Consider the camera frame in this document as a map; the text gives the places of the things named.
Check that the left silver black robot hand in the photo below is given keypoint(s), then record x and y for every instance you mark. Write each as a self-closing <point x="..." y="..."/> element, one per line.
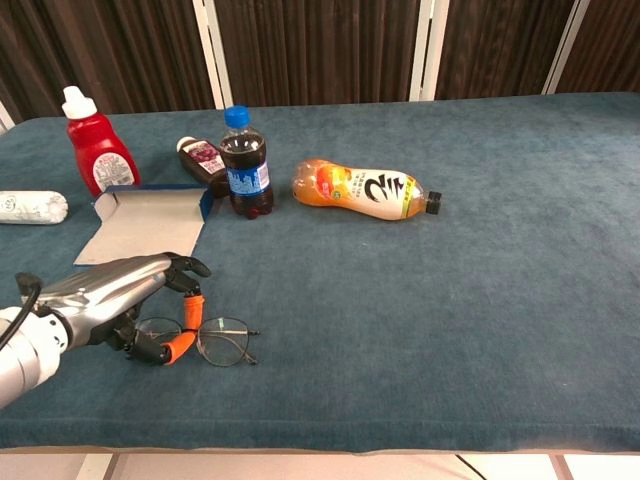
<point x="110" y="295"/>

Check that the blue glasses case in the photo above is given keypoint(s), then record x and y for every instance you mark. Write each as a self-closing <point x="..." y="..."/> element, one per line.
<point x="145" y="225"/>

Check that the eyeglasses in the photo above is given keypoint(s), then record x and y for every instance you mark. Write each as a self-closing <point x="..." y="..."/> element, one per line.
<point x="225" y="340"/>

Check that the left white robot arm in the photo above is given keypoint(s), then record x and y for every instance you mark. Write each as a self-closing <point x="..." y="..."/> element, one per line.
<point x="25" y="360"/>

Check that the white bottle blue cap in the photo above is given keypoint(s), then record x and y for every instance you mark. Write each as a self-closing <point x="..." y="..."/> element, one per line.
<point x="35" y="207"/>

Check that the red ketchup bottle white cap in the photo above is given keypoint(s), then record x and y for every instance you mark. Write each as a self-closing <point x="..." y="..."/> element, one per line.
<point x="100" y="150"/>

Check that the dark juice bottle white cap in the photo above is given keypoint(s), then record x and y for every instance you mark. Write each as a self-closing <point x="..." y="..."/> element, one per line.
<point x="200" y="160"/>

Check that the cola bottle blue cap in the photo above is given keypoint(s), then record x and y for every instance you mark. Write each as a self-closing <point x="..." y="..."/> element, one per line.
<point x="247" y="175"/>

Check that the brown slatted partition panel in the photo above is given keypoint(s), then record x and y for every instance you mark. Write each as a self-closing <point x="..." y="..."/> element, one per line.
<point x="320" y="50"/>
<point x="115" y="45"/>
<point x="500" y="45"/>
<point x="610" y="45"/>

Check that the orange tea bottle black cap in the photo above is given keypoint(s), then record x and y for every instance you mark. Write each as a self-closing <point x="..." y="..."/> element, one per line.
<point x="360" y="192"/>

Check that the blue felt tablecloth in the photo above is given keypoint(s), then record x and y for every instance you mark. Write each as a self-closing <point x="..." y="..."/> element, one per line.
<point x="425" y="300"/>

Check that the white partition post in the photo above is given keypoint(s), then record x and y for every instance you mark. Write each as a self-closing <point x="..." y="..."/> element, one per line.
<point x="430" y="50"/>
<point x="212" y="55"/>
<point x="567" y="47"/>
<point x="5" y="117"/>

